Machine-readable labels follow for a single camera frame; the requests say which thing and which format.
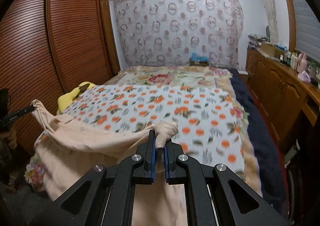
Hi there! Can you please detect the beige printed t-shirt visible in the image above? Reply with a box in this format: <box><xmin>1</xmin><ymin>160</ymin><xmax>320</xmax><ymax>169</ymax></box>
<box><xmin>31</xmin><ymin>99</ymin><xmax>187</xmax><ymax>225</ymax></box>

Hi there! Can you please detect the folded clothes stack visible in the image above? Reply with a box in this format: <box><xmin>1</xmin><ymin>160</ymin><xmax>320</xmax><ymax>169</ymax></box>
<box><xmin>248</xmin><ymin>34</ymin><xmax>270</xmax><ymax>49</ymax></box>

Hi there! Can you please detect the yellow plush toy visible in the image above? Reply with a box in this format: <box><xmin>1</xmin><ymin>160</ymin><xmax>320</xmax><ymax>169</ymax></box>
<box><xmin>56</xmin><ymin>82</ymin><xmax>95</xmax><ymax>115</ymax></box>

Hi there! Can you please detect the dark blue blanket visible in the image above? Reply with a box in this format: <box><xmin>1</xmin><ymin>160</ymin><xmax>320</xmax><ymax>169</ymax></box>
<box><xmin>229</xmin><ymin>69</ymin><xmax>288</xmax><ymax>217</ymax></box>

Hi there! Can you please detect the orange print white blanket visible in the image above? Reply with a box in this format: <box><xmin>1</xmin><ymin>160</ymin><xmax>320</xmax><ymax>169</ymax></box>
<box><xmin>35</xmin><ymin>84</ymin><xmax>247</xmax><ymax>180</ymax></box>

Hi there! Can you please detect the brown louvered wardrobe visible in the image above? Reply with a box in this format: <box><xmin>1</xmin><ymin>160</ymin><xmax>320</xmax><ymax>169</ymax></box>
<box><xmin>0</xmin><ymin>0</ymin><xmax>121</xmax><ymax>156</ymax></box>

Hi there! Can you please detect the floral bed quilt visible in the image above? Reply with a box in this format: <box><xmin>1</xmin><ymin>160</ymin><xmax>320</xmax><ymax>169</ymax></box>
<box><xmin>23</xmin><ymin>65</ymin><xmax>263</xmax><ymax>196</ymax></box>

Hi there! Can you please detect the wooden sideboard cabinet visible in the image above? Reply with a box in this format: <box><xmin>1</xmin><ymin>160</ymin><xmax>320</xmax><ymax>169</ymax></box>
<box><xmin>246</xmin><ymin>48</ymin><xmax>319</xmax><ymax>148</ymax></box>

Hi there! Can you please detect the blue item on box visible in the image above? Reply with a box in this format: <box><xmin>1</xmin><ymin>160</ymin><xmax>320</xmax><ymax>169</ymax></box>
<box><xmin>189</xmin><ymin>52</ymin><xmax>209</xmax><ymax>66</ymax></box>

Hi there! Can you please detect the circle pattern lace curtain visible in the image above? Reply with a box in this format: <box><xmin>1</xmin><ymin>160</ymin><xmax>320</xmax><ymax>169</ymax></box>
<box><xmin>114</xmin><ymin>0</ymin><xmax>244</xmax><ymax>68</ymax></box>

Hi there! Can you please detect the pink tissue pack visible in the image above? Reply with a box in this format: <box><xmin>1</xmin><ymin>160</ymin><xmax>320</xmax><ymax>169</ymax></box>
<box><xmin>298</xmin><ymin>71</ymin><xmax>311</xmax><ymax>84</ymax></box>

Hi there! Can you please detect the pink bottle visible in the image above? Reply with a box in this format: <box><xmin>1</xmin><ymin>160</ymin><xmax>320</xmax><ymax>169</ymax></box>
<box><xmin>297</xmin><ymin>53</ymin><xmax>308</xmax><ymax>73</ymax></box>

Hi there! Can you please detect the cardboard box on sideboard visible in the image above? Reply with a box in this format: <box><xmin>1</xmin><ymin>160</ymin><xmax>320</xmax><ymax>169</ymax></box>
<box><xmin>257</xmin><ymin>42</ymin><xmax>285</xmax><ymax>59</ymax></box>

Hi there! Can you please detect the grey window blind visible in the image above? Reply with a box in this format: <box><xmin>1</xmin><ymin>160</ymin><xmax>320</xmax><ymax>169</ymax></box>
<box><xmin>287</xmin><ymin>0</ymin><xmax>319</xmax><ymax>63</ymax></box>

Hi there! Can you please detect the beige window curtain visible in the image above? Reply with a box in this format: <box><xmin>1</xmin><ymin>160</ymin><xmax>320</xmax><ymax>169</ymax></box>
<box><xmin>252</xmin><ymin>0</ymin><xmax>279</xmax><ymax>44</ymax></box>

